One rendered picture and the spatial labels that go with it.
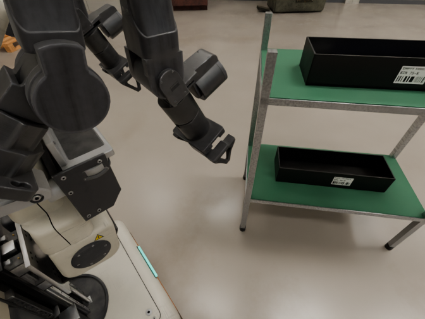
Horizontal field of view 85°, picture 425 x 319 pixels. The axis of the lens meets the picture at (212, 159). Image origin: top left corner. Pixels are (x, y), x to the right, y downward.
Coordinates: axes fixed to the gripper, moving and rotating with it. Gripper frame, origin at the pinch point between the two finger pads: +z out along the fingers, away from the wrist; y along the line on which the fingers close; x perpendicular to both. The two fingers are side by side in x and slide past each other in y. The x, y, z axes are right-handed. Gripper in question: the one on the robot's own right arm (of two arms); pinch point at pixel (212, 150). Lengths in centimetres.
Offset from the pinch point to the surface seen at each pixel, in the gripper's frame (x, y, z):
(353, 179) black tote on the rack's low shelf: -47, -20, 84
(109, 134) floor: 20, 165, 88
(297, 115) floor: -113, 59, 157
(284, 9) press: -394, 275, 261
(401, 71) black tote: -64, -19, 27
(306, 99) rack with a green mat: -37.2, -1.0, 21.6
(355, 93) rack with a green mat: -51, -11, 28
